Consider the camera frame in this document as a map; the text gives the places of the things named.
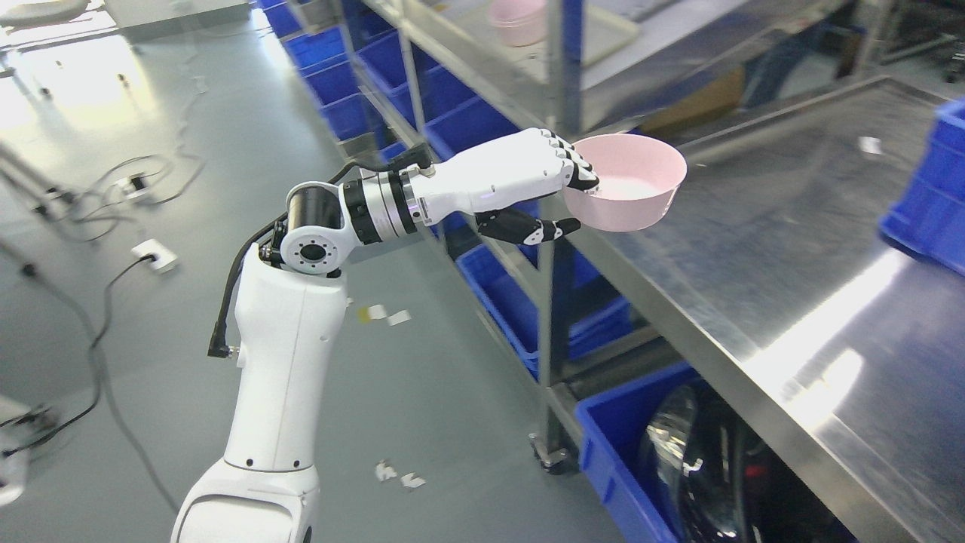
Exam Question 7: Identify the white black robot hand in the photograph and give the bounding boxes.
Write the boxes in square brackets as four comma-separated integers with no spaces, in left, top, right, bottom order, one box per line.
[409,127,599,245]

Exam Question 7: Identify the pink plastic bowl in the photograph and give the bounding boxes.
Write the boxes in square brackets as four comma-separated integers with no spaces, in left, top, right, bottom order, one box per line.
[562,133,688,232]

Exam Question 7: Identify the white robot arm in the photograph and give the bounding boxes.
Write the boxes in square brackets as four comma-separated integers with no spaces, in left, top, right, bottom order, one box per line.
[171,164,425,542]

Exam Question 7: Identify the blue bin shelf lower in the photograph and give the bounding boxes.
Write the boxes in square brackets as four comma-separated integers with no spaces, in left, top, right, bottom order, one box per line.
[356,32,518,159]

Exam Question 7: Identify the blue bin shelf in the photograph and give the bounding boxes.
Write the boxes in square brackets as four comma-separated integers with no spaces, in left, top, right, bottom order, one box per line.
[455,241,634,382]
[356,32,518,159]

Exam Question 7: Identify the pink bowl on shelf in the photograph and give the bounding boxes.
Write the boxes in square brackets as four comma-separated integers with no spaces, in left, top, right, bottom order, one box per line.
[486,1,548,48]

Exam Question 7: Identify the blue bin shelf bottom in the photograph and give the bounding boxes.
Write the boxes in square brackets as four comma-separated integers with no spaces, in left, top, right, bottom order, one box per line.
[455,241,634,382]

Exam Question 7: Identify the steel shelf rack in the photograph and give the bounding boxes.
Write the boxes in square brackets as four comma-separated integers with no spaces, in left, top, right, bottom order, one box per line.
[223,127,688,472]

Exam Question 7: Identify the cardboard box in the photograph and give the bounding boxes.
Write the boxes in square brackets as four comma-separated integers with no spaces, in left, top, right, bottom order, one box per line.
[638,66,746,139]

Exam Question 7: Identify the blue bin under table left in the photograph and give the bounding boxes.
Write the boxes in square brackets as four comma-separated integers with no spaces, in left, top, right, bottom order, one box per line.
[577,362,702,542]

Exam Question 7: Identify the black helmet in bin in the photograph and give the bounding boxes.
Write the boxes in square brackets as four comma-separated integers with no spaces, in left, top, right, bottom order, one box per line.
[639,379,776,542]

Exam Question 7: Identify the white power strip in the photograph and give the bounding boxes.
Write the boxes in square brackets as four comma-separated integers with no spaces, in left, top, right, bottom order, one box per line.
[130,238,179,274]

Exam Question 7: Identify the blue crate top right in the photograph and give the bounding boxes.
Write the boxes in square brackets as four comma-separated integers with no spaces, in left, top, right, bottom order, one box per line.
[879,97,964,275]

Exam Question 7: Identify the black floor cable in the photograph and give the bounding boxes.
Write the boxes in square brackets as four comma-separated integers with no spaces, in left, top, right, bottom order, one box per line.
[0,253,182,514]

